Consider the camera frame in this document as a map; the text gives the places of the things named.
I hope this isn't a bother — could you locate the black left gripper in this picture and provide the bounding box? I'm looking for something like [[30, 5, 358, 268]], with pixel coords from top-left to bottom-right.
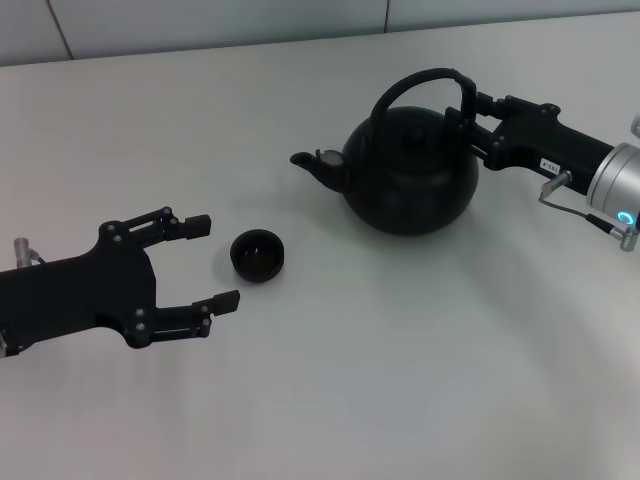
[[0, 205, 243, 359]]

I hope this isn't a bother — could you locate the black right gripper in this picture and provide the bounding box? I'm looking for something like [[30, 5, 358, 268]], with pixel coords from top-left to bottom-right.
[[446, 90, 617, 197]]

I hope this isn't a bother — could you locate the black round teapot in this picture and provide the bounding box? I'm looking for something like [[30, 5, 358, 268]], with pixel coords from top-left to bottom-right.
[[289, 67, 480, 237]]

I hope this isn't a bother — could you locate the small black teacup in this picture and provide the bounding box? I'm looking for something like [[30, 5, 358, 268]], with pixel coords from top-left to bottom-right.
[[229, 228, 287, 286]]

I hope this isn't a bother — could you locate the grey right gripper cable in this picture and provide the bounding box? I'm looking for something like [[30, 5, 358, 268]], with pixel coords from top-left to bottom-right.
[[537, 169, 640, 256]]

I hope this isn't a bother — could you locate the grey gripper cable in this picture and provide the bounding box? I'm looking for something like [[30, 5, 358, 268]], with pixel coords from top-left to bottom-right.
[[537, 169, 640, 256], [12, 236, 50, 270]]

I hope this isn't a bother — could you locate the grey left gripper cable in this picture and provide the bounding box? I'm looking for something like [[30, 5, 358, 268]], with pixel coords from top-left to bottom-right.
[[12, 236, 50, 270]]

